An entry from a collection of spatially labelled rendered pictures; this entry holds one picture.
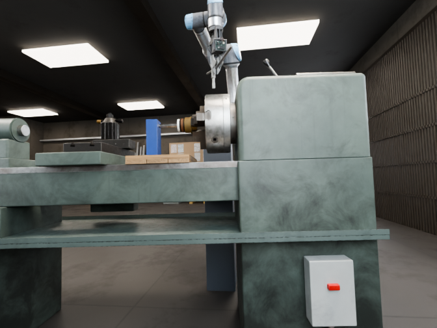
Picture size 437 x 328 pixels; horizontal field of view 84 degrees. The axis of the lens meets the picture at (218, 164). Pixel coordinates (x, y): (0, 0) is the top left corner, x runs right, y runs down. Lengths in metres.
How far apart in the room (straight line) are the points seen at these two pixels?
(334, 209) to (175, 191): 0.72
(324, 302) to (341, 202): 0.42
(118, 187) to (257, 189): 0.65
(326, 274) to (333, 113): 0.69
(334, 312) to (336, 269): 0.17
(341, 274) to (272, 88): 0.84
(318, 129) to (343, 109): 0.14
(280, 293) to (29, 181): 1.27
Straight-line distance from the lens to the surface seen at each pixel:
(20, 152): 1.73
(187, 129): 1.32
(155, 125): 1.35
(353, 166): 1.24
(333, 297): 1.21
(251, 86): 1.17
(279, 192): 1.12
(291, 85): 1.21
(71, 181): 1.35
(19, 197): 1.50
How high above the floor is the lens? 0.79
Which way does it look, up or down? 3 degrees up
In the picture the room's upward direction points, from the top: 2 degrees counter-clockwise
